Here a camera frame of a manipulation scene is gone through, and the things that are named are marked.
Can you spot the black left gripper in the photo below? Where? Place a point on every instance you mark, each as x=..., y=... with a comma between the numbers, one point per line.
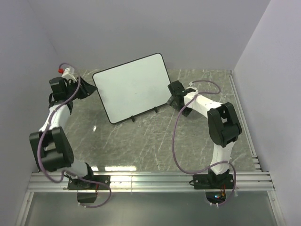
x=90, y=88

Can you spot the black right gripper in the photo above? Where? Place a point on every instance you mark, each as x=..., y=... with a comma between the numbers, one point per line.
x=186, y=110

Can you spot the white whiteboard black frame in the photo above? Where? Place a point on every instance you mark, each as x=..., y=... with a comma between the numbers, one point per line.
x=133, y=88

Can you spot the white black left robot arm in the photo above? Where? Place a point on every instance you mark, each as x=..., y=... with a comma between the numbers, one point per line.
x=50, y=146

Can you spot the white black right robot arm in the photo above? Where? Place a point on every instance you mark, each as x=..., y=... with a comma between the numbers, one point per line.
x=223, y=126

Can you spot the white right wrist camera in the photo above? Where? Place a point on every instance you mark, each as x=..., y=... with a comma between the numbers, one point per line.
x=191, y=88

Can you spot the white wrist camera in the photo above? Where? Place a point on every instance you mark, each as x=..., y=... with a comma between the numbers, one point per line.
x=67, y=73
x=191, y=88

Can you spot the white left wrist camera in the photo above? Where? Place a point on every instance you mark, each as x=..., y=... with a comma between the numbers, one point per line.
x=67, y=73

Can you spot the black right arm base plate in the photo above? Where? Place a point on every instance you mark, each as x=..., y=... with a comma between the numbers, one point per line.
x=212, y=181

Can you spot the aluminium front mounting rail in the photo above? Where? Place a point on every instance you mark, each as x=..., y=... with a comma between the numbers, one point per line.
x=164, y=181

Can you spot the aluminium left side rail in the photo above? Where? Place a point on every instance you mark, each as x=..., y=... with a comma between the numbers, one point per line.
x=24, y=210

